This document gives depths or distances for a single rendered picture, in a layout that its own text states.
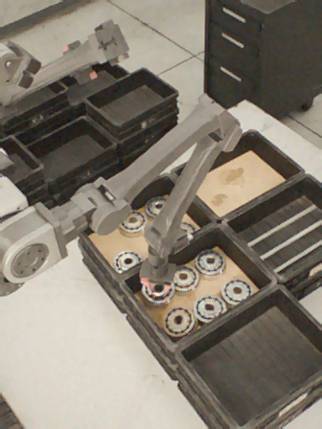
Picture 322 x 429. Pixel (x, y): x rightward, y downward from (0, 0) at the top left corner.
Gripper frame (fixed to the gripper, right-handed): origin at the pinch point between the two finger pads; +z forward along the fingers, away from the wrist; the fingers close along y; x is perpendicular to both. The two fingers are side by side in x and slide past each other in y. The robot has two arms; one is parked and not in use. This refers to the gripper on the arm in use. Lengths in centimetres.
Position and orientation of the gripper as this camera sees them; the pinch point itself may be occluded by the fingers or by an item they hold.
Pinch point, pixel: (158, 286)
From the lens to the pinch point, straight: 187.3
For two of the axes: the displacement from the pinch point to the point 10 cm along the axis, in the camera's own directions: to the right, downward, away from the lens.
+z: 0.1, 6.5, 7.6
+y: -9.8, -1.4, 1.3
